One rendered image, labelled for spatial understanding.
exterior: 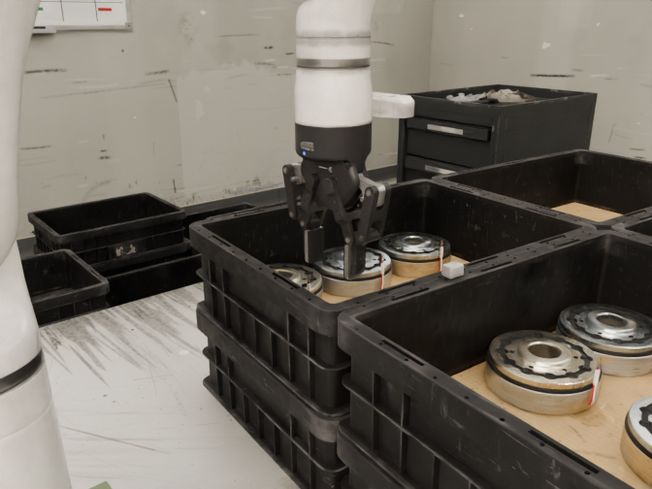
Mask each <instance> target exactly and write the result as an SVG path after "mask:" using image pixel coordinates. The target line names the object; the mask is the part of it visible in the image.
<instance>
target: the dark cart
mask: <svg viewBox="0 0 652 489"><path fill-rule="evenodd" d="M492 89H493V90H495V91H496V92H498V91H499V90H500V89H501V90H505V89H510V90H511V91H513V92H514V91H516V90H517V89H518V90H519V91H520V92H524V93H525V94H529V95H532V96H534V97H535V98H536V100H531V101H525V102H526V103H505V102H498V103H494V102H489V104H479V103H471V102H463V101H455V100H447V99H446V96H448V95H453V96H454V97H456V94H458V93H464V94H465V96H467V95H469V94H472V95H476V94H483V93H484V92H486V94H487V93H488V92H489V91H490V90H492ZM400 95H407V96H411V98H412V99H413V100H414V116H413V117H407V118H399V136H398V160H397V183H399V182H404V181H410V180H415V179H432V177H434V176H439V175H444V174H450V173H455V172H460V171H465V170H470V169H475V168H480V167H485V166H491V165H496V164H501V163H506V162H511V161H516V160H521V159H526V158H532V157H537V156H542V155H546V154H552V153H557V152H562V151H567V150H573V149H587V150H589V148H590V142H591V135H592V128H593V121H594V114H595V108H596V103H597V96H598V93H593V92H582V91H571V90H562V89H551V88H540V87H529V86H519V85H508V84H491V85H482V86H472V87H462V88H453V89H444V90H434V91H425V92H415V93H406V94H400Z"/></svg>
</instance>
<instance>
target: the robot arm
mask: <svg viewBox="0 0 652 489"><path fill-rule="evenodd" d="M40 1H41V0H0V489H72V484H71V479H70V475H69V471H68V466H67V461H66V457H65V452H64V447H63V442H62V438H61V434H60V429H59V424H58V419H57V415H56V410H55V405H54V400H53V397H52V392H51V387H50V382H49V373H48V368H47V364H46V359H45V354H44V350H43V345H42V340H41V335H40V330H39V326H38V323H37V319H36V316H35V313H34V310H33V307H32V303H31V300H30V296H29V293H28V289H27V285H26V282H25V278H24V274H23V269H22V265H21V261H20V256H19V251H18V247H17V242H16V233H17V228H18V151H19V126H20V103H21V91H22V81H23V74H24V67H25V61H26V56H27V52H28V48H29V43H30V39H31V36H32V32H33V28H34V24H35V20H36V16H37V13H38V9H39V5H40ZM375 3H376V0H309V1H307V2H305V3H303V4H302V5H301V6H300V7H299V9H298V11H297V14H296V65H297V67H296V80H295V88H294V108H295V149H296V153H297V154H298V155H299V156H301V157H303V161H302V162H297V163H292V164H287V165H284V166H283V167H282V172H283V179H284V186H285V193H286V200H287V207H288V212H289V216H290V218H291V219H297V220H298V221H299V222H300V226H301V227H302V228H303V229H304V230H303V233H304V253H305V260H306V262H308V263H311V264H312V263H315V262H318V261H321V260H322V259H323V258H324V227H321V226H320V224H322V223H323V220H324V217H325V214H326V211H327V210H328V209H330V210H331V211H333V213H334V217H335V220H336V222H337V223H339V224H340V225H341V227H342V234H343V238H344V241H345V243H346V244H344V245H343V276H344V278H347V279H349V280H352V279H355V278H357V277H360V276H361V275H363V273H364V271H365V269H366V244H367V243H370V242H373V241H376V240H379V239H381V238H382V236H383V231H384V225H385V220H386V215H387V211H388V205H389V200H390V195H391V186H390V184H389V183H388V182H384V183H381V184H378V183H376V182H374V181H372V180H370V179H369V175H368V172H367V169H366V159H367V157H368V155H369V154H370V153H371V150H372V116H377V117H394V118H407V117H413V116H414V100H413V99H412V98H411V96H407V95H399V94H390V93H381V92H373V88H372V79H371V67H370V65H371V24H372V18H373V14H374V10H375ZM299 195H301V201H302V203H301V207H299V208H298V205H297V196H299ZM353 206H354V211H353V212H350V213H347V212H345V210H347V209H350V208H352V207H353ZM352 220H354V221H355V225H356V229H357V231H356V232H353V228H352V224H351V221H352ZM372 224H373V227H372ZM371 227H372V229H371Z"/></svg>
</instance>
